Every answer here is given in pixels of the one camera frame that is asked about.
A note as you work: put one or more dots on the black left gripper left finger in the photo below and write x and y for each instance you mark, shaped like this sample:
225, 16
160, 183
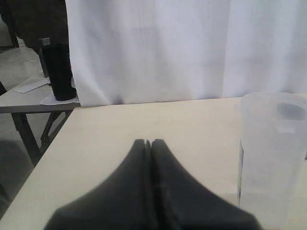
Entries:
123, 201

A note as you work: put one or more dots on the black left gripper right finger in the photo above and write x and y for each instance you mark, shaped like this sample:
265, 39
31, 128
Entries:
182, 203

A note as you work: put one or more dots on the black cylindrical device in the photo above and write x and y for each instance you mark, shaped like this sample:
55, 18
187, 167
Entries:
57, 60

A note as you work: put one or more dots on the translucent plastic pitcher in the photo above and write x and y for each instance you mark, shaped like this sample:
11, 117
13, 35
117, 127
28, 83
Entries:
273, 146

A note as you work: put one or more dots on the white paper sheet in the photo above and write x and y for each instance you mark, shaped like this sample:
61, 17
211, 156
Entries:
32, 86

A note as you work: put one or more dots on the grey side table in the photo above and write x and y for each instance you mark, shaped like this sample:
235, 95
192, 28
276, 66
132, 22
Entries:
20, 104

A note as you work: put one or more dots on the white backdrop curtain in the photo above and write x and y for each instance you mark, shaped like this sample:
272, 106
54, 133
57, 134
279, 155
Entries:
142, 51

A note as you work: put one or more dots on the person in dark clothes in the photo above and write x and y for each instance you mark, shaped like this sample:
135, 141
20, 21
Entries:
34, 20

